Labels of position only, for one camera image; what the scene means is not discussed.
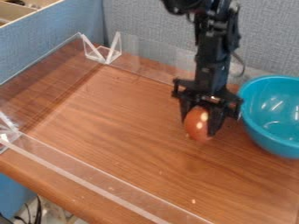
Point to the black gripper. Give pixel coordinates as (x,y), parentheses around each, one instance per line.
(192,97)

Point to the brown toy mushroom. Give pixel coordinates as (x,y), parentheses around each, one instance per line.
(197,124)

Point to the blue plastic bowl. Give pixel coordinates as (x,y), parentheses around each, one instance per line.
(270,113)

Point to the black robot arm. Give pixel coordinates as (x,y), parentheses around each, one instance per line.
(216,19)

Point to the clear acrylic table barrier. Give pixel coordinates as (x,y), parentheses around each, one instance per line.
(97,142)

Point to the wooden shelf box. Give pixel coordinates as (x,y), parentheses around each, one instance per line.
(16,10)

